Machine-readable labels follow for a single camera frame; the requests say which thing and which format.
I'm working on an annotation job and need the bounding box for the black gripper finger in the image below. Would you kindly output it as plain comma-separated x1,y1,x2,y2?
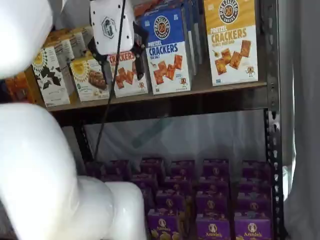
86,37,115,86
132,21,150,79

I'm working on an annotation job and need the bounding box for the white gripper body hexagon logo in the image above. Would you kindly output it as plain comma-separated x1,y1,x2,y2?
89,0,136,55

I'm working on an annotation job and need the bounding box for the white cookie box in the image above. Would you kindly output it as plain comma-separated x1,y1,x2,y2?
69,55,111,103

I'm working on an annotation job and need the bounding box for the blue pretzel crackers box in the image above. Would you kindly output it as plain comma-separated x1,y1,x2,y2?
184,0,204,76
140,4,194,96

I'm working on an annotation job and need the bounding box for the white black sunflower cracker box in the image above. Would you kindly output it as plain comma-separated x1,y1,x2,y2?
31,46,72,108

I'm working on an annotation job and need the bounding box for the tan wooden shelf board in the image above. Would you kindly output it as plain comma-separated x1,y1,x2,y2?
46,57,268,112

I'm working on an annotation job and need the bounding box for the dark orange snack box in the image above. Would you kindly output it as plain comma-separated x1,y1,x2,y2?
4,71,37,104

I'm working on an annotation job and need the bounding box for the yellow pretzel crackers box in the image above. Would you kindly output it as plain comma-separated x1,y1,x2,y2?
203,0,259,87

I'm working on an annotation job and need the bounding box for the purple Annie's box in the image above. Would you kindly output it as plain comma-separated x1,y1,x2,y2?
233,216,273,240
155,189,186,213
103,159,131,181
129,173,160,198
147,208,187,240
140,157,166,177
198,176,230,194
85,161,106,179
170,159,196,178
235,192,273,219
238,178,273,195
240,159,273,180
163,176,193,193
201,158,230,178
195,191,230,216
195,213,231,240

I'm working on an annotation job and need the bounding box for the grey white curtain backdrop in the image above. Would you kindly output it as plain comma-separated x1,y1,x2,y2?
61,0,320,240

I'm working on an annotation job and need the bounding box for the black cable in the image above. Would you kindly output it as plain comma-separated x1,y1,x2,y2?
92,0,127,166

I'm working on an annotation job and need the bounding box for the wooden shelf with black rail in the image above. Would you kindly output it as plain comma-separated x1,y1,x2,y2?
46,0,286,240

